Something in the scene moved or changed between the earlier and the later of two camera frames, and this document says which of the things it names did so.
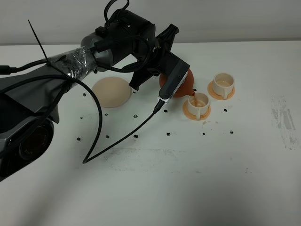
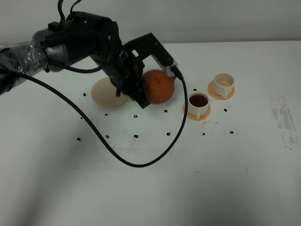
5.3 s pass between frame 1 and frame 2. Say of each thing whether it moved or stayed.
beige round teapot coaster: stayed
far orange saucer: stayed
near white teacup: stayed
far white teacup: stayed
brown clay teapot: moved
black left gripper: moved
